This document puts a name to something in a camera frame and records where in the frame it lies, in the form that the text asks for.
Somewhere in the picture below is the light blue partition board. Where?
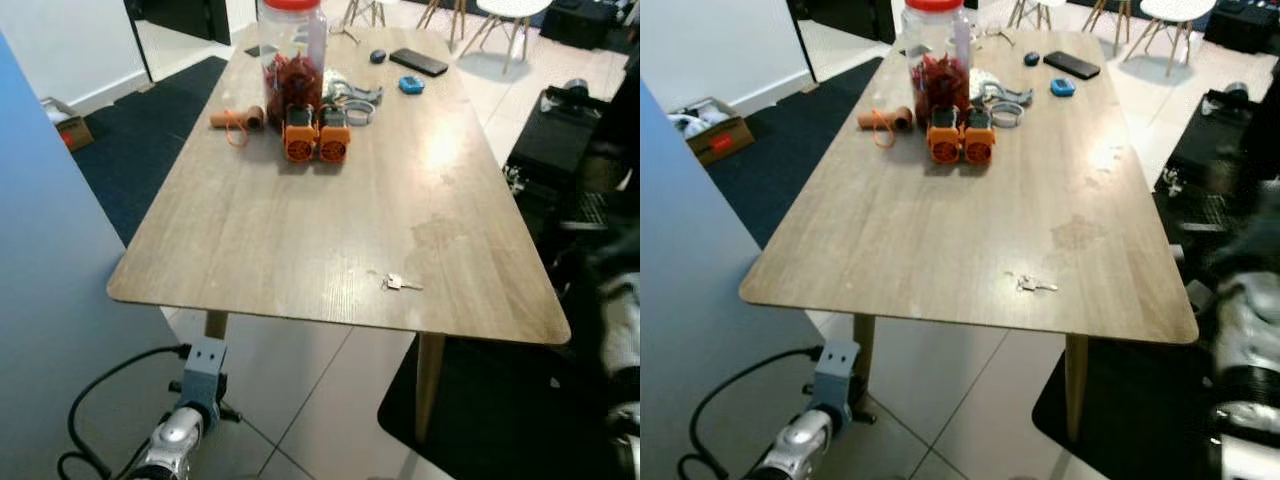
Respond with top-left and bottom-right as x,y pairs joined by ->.
0,30 -> 196,480
640,80 -> 831,480

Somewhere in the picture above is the wooden table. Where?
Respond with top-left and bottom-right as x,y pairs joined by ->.
106,25 -> 572,347
738,28 -> 1199,346

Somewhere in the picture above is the black floor mat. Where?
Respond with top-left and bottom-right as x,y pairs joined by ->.
378,335 -> 611,480
1032,340 -> 1231,480

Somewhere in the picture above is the dark blue carpet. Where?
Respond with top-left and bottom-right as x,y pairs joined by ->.
72,55 -> 229,246
705,55 -> 886,251

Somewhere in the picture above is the orange black box device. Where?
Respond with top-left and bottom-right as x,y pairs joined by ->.
281,105 -> 319,164
316,108 -> 353,166
926,105 -> 963,164
960,110 -> 997,167

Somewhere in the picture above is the brown cardboard roll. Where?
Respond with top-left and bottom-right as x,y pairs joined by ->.
210,106 -> 266,133
858,106 -> 913,133

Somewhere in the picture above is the cardboard box with red label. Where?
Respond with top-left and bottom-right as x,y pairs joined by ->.
40,97 -> 96,153
672,96 -> 757,167

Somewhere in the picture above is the clear jar with red lid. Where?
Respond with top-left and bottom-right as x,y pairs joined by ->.
903,0 -> 973,129
258,0 -> 329,131

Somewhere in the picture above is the black flat phone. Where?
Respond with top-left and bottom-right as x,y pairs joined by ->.
1042,50 -> 1102,81
389,47 -> 450,78

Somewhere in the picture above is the black equipment case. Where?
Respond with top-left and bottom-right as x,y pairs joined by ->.
505,85 -> 641,261
1155,88 -> 1280,261

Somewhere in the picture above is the white chair with wooden legs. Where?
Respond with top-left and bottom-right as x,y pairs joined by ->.
1120,0 -> 1219,79
1085,0 -> 1136,36
1008,0 -> 1051,29
458,0 -> 554,77
418,0 -> 471,51
343,0 -> 396,29

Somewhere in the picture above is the black low cabinet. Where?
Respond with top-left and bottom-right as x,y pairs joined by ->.
1205,0 -> 1280,56
540,0 -> 641,51

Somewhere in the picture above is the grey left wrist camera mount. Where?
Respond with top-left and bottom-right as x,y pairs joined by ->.
180,338 -> 229,426
810,340 -> 861,431

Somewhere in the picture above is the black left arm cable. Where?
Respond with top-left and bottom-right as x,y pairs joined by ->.
57,343 -> 193,480
678,345 -> 823,480

